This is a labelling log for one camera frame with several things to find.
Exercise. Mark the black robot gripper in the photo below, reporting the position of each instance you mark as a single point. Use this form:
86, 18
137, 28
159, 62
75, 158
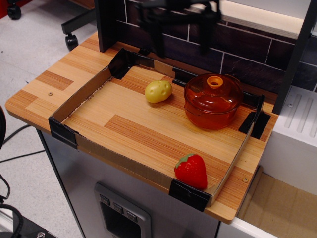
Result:
172, 12

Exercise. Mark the orange transparent pot lid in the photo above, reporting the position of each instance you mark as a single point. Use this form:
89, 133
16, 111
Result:
212, 94

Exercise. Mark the orange transparent plastic pot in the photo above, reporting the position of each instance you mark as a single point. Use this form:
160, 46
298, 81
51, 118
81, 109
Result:
212, 121

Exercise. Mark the yellow toy potato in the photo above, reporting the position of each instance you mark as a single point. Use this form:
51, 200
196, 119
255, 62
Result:
158, 91

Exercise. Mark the light wooden shelf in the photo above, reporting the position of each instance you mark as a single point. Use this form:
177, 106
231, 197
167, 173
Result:
259, 19

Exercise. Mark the black office chair base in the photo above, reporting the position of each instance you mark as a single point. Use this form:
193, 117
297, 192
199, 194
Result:
74, 24

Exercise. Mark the red toy strawberry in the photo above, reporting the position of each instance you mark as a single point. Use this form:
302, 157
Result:
191, 170

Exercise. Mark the black caster wheel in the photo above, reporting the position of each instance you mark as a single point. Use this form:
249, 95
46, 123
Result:
14, 12

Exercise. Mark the white toy sink unit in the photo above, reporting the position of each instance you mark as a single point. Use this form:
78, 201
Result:
291, 152

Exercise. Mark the cardboard fence with black tape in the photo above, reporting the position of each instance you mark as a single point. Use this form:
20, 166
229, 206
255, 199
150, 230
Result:
110, 118

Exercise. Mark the grey oven control panel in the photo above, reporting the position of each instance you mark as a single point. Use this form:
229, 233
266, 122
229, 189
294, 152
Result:
122, 218

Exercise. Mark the black vertical post left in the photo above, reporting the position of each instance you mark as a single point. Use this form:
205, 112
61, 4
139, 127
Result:
107, 14

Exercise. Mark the black vertical post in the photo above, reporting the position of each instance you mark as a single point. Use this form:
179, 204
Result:
107, 14
304, 35

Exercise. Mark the black vertical post right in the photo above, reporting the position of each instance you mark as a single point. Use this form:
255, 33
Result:
304, 35

